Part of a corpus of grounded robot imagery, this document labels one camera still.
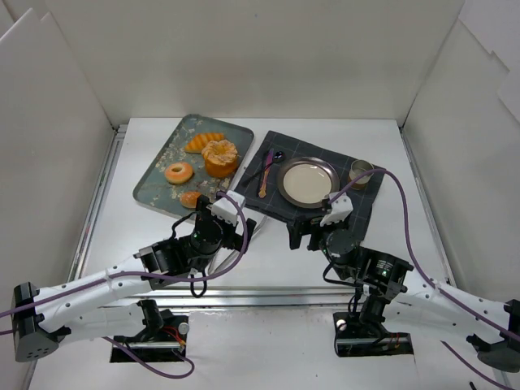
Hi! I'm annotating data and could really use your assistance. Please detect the stainless steel tongs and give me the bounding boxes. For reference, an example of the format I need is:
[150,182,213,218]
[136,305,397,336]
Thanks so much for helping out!
[209,216,268,275]

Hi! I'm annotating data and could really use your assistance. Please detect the small round orange bun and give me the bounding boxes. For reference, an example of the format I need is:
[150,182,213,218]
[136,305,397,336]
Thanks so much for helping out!
[179,191,202,210]

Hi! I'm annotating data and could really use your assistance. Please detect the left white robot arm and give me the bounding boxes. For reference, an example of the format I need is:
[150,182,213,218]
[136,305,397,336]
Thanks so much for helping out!
[1,191,256,362]

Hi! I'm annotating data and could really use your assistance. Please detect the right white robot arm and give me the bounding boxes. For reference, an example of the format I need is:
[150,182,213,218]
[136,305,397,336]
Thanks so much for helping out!
[287,217,519,373]

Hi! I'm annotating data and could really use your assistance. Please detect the tall sesame bundt bread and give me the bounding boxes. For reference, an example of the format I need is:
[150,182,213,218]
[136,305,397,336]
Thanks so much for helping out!
[201,140,239,178]

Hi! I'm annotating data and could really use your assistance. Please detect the ridged orange croissant bread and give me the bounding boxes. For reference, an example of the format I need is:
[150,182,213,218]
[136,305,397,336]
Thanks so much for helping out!
[184,132,225,154]

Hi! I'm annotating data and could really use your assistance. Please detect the cream plate dark rim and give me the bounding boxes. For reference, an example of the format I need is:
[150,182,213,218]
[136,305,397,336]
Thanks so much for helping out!
[276,157,340,210]

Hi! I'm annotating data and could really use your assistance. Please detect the floral blue serving tray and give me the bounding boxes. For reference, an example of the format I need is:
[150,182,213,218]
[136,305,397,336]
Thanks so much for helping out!
[132,114,254,218]

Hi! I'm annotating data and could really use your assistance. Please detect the glass cup with drink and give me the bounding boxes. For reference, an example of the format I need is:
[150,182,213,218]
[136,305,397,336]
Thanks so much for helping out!
[348,159,374,190]

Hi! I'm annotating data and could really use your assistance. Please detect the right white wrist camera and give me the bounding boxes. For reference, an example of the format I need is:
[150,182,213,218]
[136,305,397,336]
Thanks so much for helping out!
[319,192,353,227]

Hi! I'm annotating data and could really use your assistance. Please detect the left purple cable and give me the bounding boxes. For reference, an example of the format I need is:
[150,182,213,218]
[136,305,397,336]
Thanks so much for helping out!
[0,190,249,379]

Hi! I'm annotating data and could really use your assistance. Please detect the purple cable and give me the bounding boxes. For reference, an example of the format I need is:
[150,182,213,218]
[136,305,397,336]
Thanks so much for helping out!
[327,167,520,390]
[0,190,249,379]

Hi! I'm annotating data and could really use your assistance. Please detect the glazed ring donut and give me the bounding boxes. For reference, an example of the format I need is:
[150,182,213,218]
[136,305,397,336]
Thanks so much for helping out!
[164,162,193,184]

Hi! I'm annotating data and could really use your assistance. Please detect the aluminium frame rail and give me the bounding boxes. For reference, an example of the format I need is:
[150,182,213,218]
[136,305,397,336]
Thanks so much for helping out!
[71,118,453,307]

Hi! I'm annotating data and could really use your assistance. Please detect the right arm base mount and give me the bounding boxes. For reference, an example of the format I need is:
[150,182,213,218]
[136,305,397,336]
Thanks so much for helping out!
[333,312,414,358]

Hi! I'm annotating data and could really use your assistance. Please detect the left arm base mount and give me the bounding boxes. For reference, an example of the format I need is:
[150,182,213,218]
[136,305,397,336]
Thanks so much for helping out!
[113,300,189,363]

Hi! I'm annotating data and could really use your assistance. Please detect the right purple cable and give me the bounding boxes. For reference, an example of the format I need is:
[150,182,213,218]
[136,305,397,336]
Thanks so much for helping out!
[327,167,520,390]

